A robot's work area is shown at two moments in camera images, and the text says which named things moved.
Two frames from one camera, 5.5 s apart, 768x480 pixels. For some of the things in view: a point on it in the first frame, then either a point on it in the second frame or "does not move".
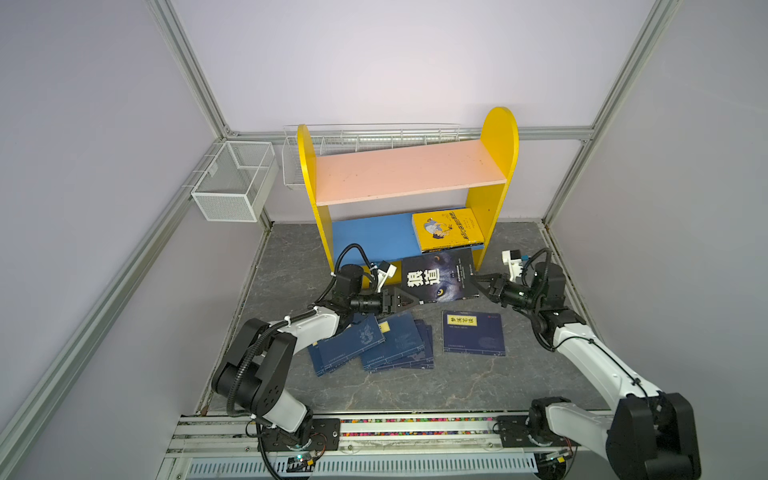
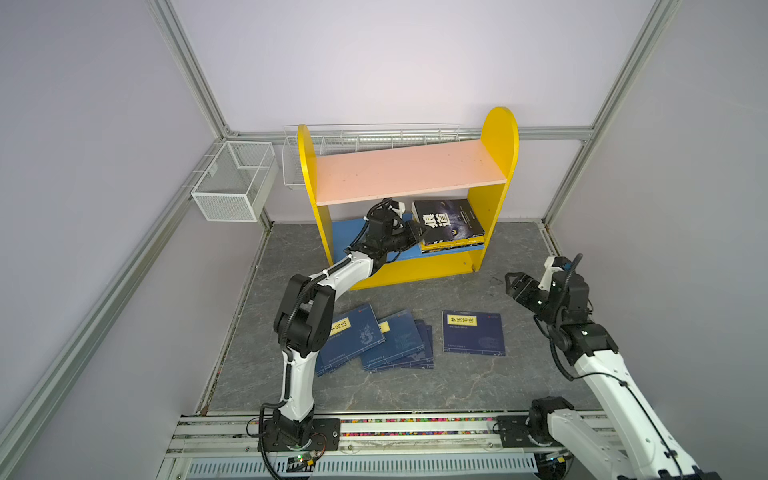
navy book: [422, 360] does not move
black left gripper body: [368, 303] -> [401, 238]
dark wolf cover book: [440, 276] -> [448, 220]
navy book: [402, 340] does not move
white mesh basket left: [236, 185] does not move
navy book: [477, 333] does not move
